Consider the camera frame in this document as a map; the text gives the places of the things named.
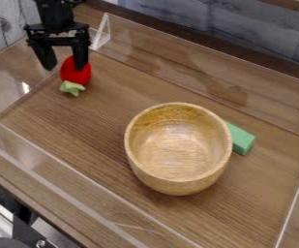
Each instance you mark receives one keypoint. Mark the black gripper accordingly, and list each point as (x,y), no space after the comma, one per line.
(57,21)

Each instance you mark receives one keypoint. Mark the red plush strawberry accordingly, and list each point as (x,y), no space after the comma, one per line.
(74,79)

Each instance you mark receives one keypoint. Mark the wooden bowl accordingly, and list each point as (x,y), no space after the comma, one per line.
(178,146)

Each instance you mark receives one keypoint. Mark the green foam block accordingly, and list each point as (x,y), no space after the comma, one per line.
(244,140)

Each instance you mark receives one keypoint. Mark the black metal stand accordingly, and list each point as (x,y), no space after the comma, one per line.
(18,234)

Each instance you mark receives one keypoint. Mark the clear acrylic tray enclosure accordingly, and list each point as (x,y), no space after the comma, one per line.
(64,161)

